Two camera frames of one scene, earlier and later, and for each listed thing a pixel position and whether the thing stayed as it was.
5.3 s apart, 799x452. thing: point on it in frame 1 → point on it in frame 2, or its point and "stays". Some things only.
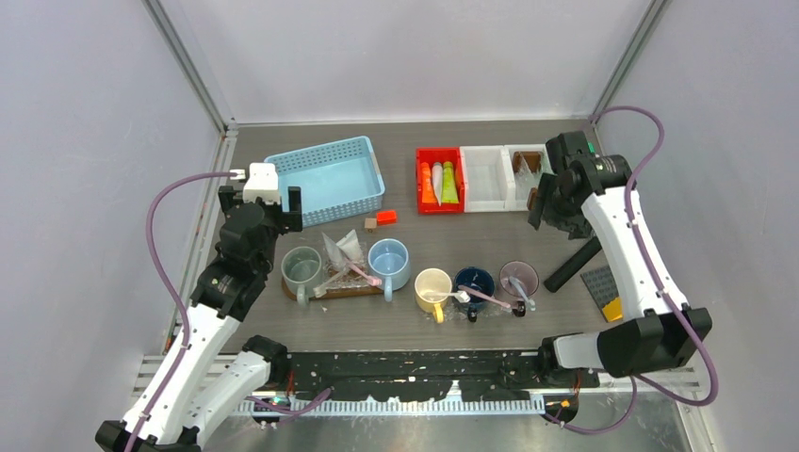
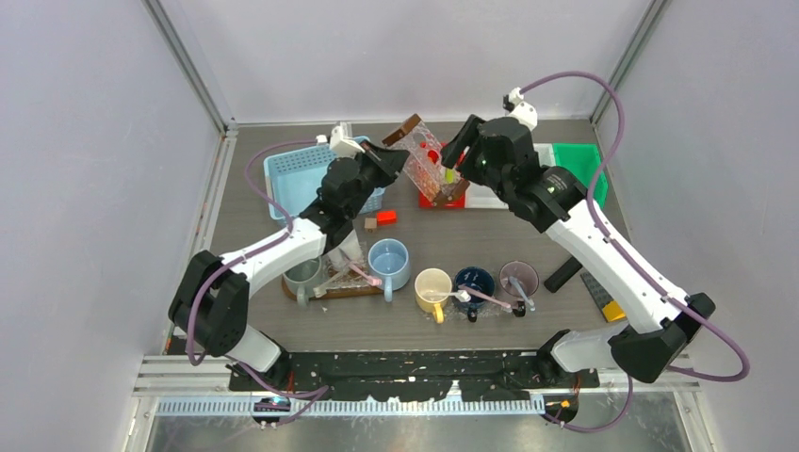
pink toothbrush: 371,281 stays
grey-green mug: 301,269 stays
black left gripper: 288,221 → 389,161
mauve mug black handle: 518,281 stays
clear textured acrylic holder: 346,265 stays
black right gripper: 577,225 → 454,148
